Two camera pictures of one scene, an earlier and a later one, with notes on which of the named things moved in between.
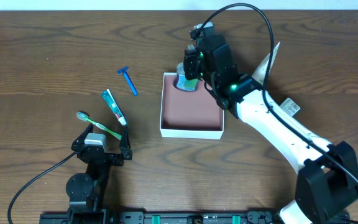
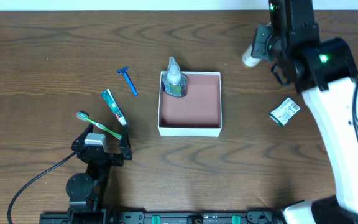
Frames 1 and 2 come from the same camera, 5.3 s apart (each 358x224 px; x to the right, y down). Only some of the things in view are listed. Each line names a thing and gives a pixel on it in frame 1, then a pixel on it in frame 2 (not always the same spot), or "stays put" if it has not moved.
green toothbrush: x=84 y=116 stays put
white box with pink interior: x=189 y=114 stays put
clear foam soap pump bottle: x=182 y=83 -> x=174 y=81
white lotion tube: x=260 y=72 -> x=248 y=60
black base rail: x=84 y=216 stays put
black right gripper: x=190 y=65 -> x=260 y=42
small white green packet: x=290 y=107 stays put
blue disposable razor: x=130 y=84 stays put
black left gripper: x=110 y=157 stays put
